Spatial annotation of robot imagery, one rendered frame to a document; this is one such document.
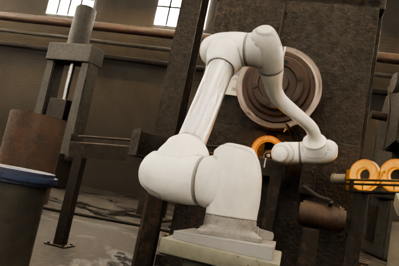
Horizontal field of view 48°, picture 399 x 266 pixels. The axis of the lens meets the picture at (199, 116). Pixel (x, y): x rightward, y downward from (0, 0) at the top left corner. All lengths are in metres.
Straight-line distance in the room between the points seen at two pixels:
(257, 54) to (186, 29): 3.89
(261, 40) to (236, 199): 0.66
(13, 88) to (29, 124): 6.21
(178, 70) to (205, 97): 3.86
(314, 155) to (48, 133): 3.26
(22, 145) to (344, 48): 3.22
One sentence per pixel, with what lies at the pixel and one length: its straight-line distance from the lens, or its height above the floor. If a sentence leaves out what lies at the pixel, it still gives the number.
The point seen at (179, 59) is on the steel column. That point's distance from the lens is 5.49.
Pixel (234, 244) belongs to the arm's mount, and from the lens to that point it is 1.26.
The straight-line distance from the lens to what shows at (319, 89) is 2.54.
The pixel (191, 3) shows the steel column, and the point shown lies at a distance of 5.71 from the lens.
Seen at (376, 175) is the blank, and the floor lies 0.71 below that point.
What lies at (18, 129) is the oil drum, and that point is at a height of 0.69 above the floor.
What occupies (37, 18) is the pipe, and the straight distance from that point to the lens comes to 10.23.
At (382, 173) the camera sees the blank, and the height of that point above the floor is 0.72.
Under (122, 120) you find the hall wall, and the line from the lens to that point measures 9.49.
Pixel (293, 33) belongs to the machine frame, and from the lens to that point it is 2.80.
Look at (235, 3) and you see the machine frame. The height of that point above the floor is 1.65.
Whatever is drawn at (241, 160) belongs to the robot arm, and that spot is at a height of 0.60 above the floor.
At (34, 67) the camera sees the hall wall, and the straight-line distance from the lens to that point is 10.80.
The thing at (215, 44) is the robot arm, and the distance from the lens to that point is 1.77.
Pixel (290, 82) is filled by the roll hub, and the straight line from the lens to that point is 2.47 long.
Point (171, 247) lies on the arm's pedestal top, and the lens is 1.26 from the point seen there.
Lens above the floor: 0.51
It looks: 8 degrees up
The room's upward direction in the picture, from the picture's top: 11 degrees clockwise
